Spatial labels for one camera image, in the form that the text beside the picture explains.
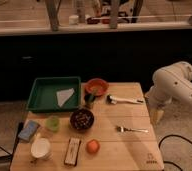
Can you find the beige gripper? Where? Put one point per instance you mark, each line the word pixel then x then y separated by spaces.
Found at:
pixel 155 115

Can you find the silver metal fork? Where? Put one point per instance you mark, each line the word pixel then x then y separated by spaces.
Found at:
pixel 124 129

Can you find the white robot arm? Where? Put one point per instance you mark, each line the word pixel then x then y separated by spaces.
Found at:
pixel 172 81

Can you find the green plastic cup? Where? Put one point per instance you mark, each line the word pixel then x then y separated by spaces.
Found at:
pixel 52 123

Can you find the white paper cup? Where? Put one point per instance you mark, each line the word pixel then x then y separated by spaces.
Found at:
pixel 41 148

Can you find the white cup on shelf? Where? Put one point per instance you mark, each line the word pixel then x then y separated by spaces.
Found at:
pixel 73 19

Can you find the orange plastic bowl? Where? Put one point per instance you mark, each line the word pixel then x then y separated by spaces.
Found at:
pixel 97 86

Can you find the orange fruit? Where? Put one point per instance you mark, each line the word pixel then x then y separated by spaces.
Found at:
pixel 92 146

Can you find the dark bowl with food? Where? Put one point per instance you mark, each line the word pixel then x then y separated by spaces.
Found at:
pixel 82 119

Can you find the rectangular brown box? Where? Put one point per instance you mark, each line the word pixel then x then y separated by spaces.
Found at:
pixel 72 152

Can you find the white folded paper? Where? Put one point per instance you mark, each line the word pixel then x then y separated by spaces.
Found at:
pixel 64 95

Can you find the green plastic tray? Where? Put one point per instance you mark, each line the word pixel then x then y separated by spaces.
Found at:
pixel 43 96

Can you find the blue sponge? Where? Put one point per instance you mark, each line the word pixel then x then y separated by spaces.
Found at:
pixel 28 131

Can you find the white handled dish brush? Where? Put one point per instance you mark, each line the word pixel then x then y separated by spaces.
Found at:
pixel 114 100

